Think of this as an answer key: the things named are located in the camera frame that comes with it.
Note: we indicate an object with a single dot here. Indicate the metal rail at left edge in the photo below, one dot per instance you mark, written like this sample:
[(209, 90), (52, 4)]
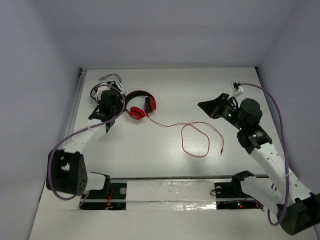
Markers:
[(76, 100)]

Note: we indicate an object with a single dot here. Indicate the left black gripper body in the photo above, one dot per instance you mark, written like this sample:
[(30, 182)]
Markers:
[(99, 115)]

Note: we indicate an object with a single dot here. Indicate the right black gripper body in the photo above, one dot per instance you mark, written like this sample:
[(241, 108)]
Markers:
[(226, 110)]

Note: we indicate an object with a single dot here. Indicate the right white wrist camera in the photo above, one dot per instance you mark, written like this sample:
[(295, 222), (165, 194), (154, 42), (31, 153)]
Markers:
[(237, 90)]

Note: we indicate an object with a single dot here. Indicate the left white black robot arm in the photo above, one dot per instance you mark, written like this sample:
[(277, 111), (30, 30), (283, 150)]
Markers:
[(67, 175)]

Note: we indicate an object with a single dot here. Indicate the red black headphones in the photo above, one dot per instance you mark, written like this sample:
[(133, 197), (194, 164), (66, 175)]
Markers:
[(139, 112)]

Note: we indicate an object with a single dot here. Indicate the white foil covered panel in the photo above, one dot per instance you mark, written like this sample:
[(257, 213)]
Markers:
[(170, 195)]

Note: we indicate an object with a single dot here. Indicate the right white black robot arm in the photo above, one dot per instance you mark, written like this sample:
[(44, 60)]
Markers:
[(295, 206)]

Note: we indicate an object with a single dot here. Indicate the white black headphones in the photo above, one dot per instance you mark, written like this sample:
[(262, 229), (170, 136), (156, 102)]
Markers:
[(117, 85)]

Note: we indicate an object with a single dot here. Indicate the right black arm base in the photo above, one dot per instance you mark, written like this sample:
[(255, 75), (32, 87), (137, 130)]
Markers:
[(229, 195)]

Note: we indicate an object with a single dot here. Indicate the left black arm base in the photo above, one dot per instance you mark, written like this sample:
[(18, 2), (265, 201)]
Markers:
[(112, 198)]

